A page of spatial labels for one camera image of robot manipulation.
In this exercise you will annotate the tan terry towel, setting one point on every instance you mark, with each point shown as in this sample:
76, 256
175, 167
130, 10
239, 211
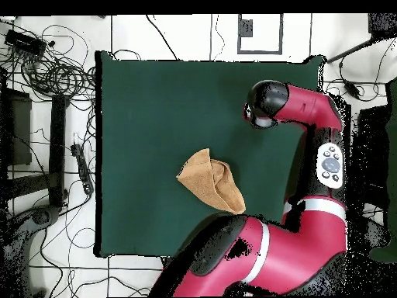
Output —
201, 180

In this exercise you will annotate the dark grey power adapter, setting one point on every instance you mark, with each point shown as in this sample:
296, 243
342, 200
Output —
352, 89

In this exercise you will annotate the dark green table cloth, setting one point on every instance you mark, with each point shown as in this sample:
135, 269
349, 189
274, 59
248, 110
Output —
139, 108

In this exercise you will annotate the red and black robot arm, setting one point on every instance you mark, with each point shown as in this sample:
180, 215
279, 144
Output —
310, 105

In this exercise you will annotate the grey curved base foot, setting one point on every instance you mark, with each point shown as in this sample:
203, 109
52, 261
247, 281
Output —
40, 217

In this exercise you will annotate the black electronics box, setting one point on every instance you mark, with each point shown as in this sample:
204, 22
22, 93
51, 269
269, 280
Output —
23, 42

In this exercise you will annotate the dark flat box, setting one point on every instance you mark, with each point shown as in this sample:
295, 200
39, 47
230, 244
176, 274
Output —
373, 146
18, 130

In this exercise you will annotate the black power strip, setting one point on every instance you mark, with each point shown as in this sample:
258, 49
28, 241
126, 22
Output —
82, 167

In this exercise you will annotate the black upright bar stand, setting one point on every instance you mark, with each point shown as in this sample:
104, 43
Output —
57, 149

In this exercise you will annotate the dark tripod rod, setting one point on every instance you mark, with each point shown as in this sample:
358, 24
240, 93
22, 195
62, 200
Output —
350, 51

